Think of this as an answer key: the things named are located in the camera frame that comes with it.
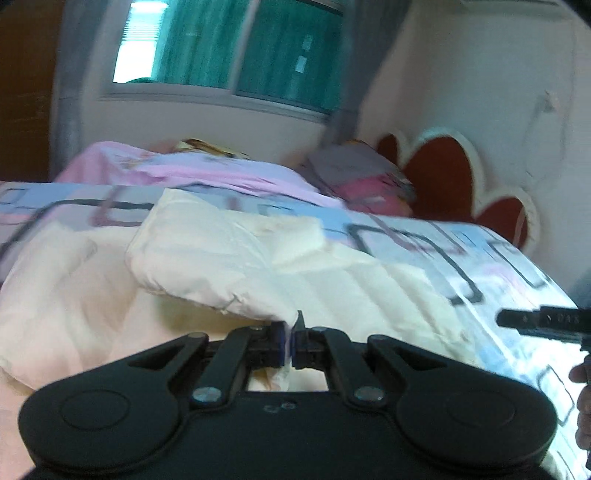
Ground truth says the teal glass window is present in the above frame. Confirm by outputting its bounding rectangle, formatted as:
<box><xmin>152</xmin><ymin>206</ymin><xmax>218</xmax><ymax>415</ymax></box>
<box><xmin>112</xmin><ymin>0</ymin><xmax>346</xmax><ymax>117</ymax></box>

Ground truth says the patterned bed sheet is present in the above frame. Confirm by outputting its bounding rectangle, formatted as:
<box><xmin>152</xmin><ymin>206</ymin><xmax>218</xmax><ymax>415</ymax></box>
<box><xmin>0</xmin><ymin>181</ymin><xmax>591</xmax><ymax>480</ymax></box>

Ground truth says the grey curtain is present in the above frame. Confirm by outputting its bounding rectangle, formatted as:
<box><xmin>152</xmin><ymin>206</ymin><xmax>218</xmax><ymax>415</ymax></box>
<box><xmin>320</xmin><ymin>0</ymin><xmax>413</xmax><ymax>147</ymax></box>
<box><xmin>50</xmin><ymin>0</ymin><xmax>112</xmax><ymax>172</ymax></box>

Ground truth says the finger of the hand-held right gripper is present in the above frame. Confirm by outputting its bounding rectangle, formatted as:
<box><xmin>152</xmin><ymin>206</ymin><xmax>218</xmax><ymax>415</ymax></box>
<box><xmin>496</xmin><ymin>305</ymin><xmax>591</xmax><ymax>343</ymax></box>

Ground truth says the white cable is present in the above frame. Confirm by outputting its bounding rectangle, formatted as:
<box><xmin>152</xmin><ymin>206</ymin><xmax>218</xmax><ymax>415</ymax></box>
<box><xmin>521</xmin><ymin>90</ymin><xmax>579</xmax><ymax>182</ymax></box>

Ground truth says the pink blanket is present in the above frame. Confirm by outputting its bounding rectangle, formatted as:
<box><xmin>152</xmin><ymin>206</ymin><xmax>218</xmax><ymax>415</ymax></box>
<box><xmin>54</xmin><ymin>141</ymin><xmax>346</xmax><ymax>209</ymax></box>

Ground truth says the pink grey pillow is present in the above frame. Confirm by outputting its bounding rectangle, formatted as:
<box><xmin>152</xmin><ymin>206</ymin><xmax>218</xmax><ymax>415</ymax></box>
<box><xmin>299</xmin><ymin>140</ymin><xmax>419</xmax><ymax>217</ymax></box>

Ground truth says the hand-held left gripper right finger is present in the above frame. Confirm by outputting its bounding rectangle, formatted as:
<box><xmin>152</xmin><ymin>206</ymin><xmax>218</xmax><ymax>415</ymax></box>
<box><xmin>294</xmin><ymin>311</ymin><xmax>447</xmax><ymax>411</ymax></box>

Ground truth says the red flower-shaped headboard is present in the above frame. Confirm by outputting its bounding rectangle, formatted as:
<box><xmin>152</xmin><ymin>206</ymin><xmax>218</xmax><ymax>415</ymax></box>
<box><xmin>373</xmin><ymin>127</ymin><xmax>542</xmax><ymax>254</ymax></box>

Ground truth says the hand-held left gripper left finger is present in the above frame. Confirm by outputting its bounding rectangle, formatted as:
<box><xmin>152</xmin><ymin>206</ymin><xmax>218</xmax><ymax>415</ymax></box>
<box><xmin>124</xmin><ymin>322</ymin><xmax>287</xmax><ymax>409</ymax></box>

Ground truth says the person's right hand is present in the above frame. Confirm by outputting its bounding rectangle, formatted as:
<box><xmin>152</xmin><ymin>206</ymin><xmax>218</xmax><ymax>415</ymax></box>
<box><xmin>569</xmin><ymin>364</ymin><xmax>591</xmax><ymax>450</ymax></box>

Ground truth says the cream quilted comforter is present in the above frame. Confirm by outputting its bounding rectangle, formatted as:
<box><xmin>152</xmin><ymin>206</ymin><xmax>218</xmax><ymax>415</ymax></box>
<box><xmin>0</xmin><ymin>188</ymin><xmax>490</xmax><ymax>407</ymax></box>

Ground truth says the brown wooden door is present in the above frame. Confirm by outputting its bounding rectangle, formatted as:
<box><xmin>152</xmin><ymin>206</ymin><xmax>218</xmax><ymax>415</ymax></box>
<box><xmin>0</xmin><ymin>0</ymin><xmax>66</xmax><ymax>184</ymax></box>

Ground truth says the yellow printed cloth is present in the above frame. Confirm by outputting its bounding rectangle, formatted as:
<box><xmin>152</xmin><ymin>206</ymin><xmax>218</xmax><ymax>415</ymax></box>
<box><xmin>174</xmin><ymin>137</ymin><xmax>252</xmax><ymax>161</ymax></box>

